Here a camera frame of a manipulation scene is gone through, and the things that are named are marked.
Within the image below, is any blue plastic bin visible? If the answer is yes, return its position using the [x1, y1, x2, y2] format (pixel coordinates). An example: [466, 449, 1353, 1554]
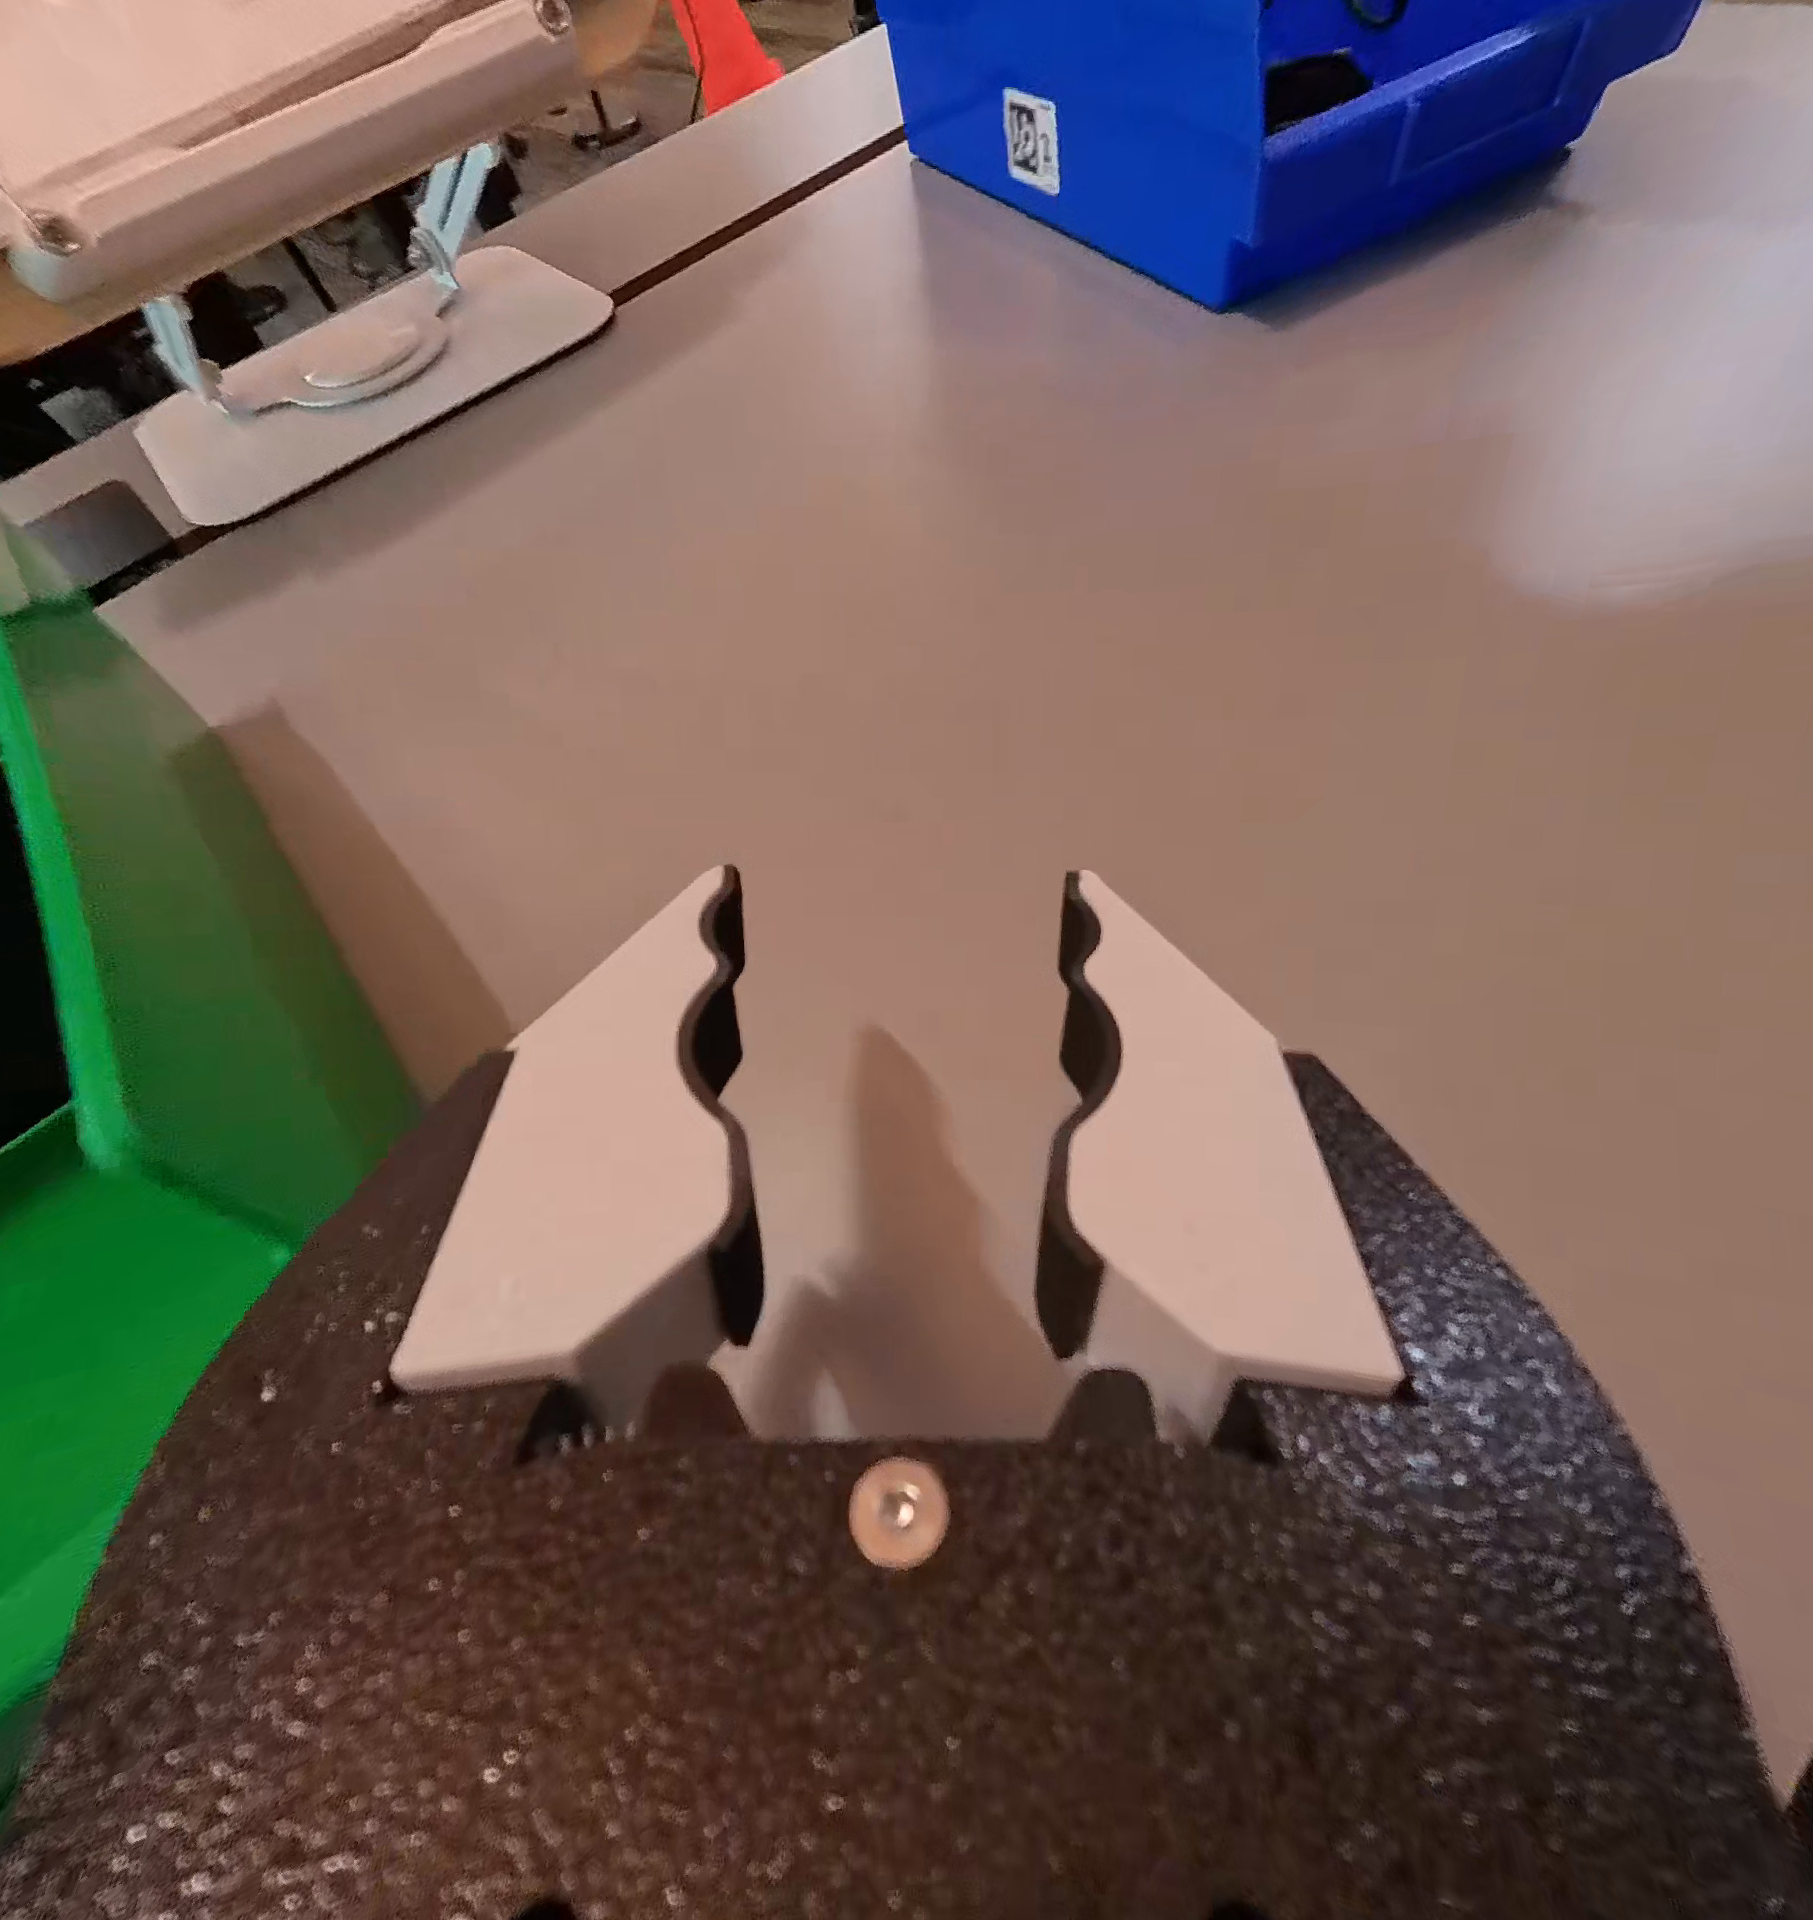
[875, 0, 1703, 313]

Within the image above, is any orange traffic cone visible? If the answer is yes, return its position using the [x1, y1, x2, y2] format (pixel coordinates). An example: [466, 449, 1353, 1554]
[668, 0, 784, 112]

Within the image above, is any green plastic bin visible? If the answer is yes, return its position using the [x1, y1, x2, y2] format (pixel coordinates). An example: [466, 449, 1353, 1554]
[0, 442, 428, 1845]

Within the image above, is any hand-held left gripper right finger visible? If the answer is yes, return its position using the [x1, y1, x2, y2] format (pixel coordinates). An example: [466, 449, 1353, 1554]
[1034, 867, 1408, 1424]

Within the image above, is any blue-header exercise sheet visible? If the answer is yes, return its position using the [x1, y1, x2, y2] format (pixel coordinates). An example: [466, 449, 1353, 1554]
[0, 0, 538, 226]

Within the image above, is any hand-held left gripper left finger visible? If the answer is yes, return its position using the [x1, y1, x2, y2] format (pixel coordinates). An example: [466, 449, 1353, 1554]
[387, 861, 770, 1424]

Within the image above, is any wooden book stand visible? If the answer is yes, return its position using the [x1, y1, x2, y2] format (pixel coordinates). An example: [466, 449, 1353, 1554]
[0, 0, 621, 529]

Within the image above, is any light grey desk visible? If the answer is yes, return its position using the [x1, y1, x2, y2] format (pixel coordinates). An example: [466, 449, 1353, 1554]
[0, 0, 1813, 1845]

